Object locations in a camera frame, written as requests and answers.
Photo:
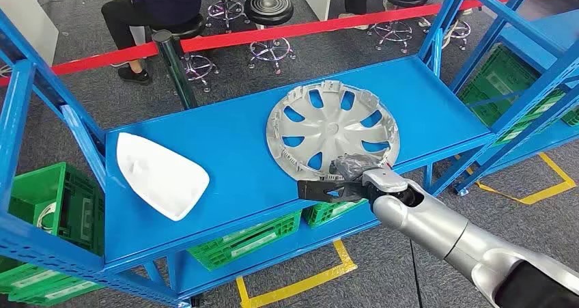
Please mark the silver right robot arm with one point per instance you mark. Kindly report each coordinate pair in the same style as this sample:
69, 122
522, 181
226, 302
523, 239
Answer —
452, 233

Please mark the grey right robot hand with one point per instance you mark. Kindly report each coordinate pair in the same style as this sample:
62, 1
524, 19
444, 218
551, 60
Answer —
357, 165

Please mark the folded green plastic crate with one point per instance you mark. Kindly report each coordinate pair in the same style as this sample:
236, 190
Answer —
27, 276
63, 290

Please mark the black ridged round stool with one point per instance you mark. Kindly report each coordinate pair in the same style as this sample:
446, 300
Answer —
268, 7

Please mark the black barrier post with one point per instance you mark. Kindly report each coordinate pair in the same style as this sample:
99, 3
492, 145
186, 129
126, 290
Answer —
174, 70

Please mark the white triangular plastic part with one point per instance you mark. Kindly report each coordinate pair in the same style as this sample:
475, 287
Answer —
158, 179

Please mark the open green plastic crate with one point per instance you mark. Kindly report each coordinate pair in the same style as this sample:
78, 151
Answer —
27, 188

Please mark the black swivel stool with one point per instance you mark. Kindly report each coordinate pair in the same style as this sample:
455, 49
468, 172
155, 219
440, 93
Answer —
185, 27
457, 30
392, 31
225, 9

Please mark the silver plastic wheel hubcap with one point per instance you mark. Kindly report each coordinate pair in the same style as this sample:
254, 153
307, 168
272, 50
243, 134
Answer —
332, 129

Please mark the blue metal shelf rack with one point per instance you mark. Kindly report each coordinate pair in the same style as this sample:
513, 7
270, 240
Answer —
534, 34
235, 161

